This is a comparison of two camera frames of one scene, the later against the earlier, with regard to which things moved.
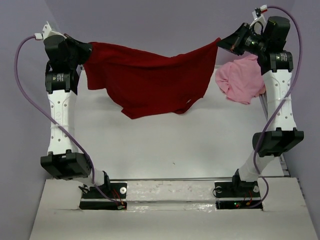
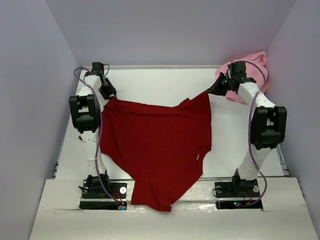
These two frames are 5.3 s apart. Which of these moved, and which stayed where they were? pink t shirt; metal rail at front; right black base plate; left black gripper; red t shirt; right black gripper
Moved: right black gripper; left black gripper; red t shirt
Stayed: pink t shirt; metal rail at front; right black base plate
